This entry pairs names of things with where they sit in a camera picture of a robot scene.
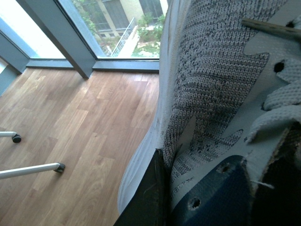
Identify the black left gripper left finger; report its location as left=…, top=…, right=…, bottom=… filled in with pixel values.
left=114, top=149, right=169, bottom=226

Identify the white office chair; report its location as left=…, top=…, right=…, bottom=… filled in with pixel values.
left=0, top=131, right=65, bottom=179

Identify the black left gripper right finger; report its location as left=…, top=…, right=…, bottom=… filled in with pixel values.
left=251, top=123, right=301, bottom=226

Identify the grey knit sneaker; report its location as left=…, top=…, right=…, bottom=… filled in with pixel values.
left=118, top=0, right=301, bottom=226

